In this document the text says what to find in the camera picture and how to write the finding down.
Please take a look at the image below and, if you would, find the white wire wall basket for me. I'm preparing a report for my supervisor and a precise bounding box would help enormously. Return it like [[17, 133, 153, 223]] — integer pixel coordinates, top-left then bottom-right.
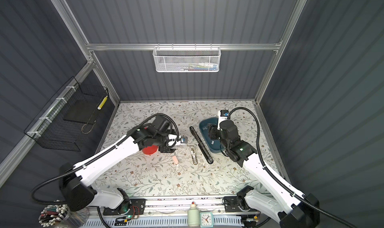
[[153, 47, 222, 73]]

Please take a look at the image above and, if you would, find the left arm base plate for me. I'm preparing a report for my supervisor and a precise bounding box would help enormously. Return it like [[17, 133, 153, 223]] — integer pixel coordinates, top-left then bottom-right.
[[103, 199, 147, 216]]

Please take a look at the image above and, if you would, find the black stapler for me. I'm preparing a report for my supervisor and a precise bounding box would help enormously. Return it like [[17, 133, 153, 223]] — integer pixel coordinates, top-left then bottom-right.
[[190, 126, 214, 165]]

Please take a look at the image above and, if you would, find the white glue bottle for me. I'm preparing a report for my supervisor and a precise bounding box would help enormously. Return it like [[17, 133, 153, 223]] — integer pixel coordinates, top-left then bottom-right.
[[187, 202, 200, 227]]

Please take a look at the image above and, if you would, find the small teal clock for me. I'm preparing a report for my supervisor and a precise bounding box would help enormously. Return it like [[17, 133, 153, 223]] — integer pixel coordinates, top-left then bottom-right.
[[200, 212, 214, 228]]

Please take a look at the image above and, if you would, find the black wire side basket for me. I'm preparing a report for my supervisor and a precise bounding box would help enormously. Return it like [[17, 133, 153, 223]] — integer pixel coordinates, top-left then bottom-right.
[[24, 78, 109, 152]]

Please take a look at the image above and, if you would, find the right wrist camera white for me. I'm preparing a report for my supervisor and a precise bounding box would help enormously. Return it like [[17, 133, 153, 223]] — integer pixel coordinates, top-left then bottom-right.
[[218, 110, 229, 130]]

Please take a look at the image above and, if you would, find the yellow marker in side basket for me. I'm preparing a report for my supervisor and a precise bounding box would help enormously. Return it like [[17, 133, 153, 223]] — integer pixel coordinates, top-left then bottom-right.
[[97, 95, 109, 110]]

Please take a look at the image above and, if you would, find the pink eraser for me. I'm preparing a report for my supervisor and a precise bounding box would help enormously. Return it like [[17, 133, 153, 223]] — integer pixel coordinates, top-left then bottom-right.
[[172, 156, 179, 166]]

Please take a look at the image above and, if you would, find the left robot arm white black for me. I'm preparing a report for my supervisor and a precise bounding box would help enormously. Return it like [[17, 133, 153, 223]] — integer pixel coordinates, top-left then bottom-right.
[[59, 114, 188, 214]]

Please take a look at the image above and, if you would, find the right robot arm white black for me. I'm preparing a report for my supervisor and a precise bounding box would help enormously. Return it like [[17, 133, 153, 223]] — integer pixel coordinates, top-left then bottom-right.
[[208, 120, 320, 228]]

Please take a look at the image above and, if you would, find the clear jar of pencils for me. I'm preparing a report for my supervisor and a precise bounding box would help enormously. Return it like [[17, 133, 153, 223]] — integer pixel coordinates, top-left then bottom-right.
[[39, 205, 90, 228]]

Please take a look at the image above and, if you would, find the red pen cup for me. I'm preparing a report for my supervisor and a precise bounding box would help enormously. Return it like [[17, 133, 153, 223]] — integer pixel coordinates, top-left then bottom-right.
[[142, 145, 159, 155]]

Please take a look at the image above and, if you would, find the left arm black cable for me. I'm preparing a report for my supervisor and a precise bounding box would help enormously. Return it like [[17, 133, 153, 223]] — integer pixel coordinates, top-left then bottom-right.
[[30, 113, 180, 205]]

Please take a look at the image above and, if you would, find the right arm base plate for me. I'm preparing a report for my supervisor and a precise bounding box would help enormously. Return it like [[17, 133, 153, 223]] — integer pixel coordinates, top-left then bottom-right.
[[222, 196, 250, 213]]

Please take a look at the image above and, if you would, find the teal plastic tray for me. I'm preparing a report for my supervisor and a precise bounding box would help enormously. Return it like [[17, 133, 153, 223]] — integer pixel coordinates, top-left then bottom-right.
[[198, 117, 234, 154]]

